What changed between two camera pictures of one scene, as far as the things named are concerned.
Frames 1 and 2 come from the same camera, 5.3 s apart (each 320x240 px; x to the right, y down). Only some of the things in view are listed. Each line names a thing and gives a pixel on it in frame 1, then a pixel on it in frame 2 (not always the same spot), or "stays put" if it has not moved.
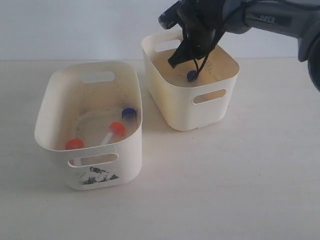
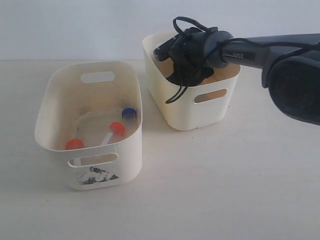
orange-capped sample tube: x=117 y=129 stays put
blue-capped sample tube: x=129 y=116 stays put
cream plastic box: x=188 y=99 stays put
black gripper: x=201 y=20 -> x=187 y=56
